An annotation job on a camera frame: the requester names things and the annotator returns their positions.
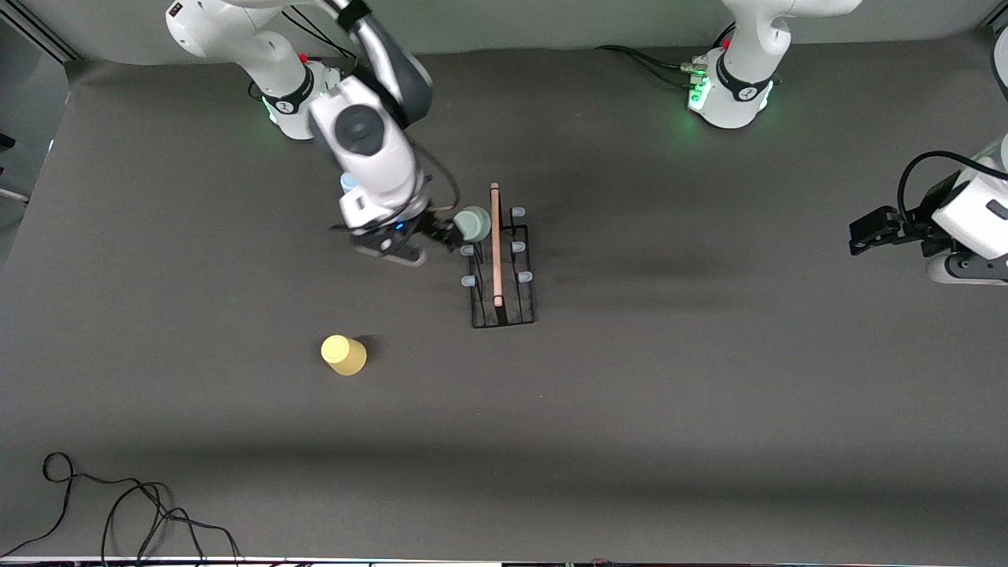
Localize pale green plastic cup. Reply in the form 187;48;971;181
454;206;493;243

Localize black wire cup holder rack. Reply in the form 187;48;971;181
461;183;537;329

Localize yellow plastic cup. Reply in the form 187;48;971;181
321;335;368;376

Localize dark grey table mat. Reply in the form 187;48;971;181
0;31;1008;564

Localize black right arm base cables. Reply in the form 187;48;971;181
283;6;349;62

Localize black arm base cables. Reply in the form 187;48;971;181
283;6;349;62
596;45;706;89

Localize black left arm base cables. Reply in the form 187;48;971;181
596;45;706;89

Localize loose black cable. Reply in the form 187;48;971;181
0;451;241;565

